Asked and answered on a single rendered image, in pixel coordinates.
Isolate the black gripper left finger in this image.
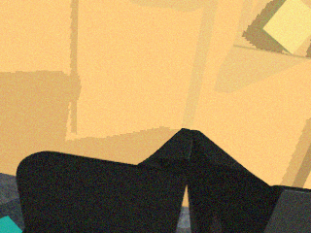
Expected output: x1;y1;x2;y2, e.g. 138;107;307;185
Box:
16;128;192;233

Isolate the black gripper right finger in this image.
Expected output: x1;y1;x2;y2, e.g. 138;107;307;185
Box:
187;129;311;233

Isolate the tan square board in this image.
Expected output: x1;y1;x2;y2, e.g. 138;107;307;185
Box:
0;0;311;189

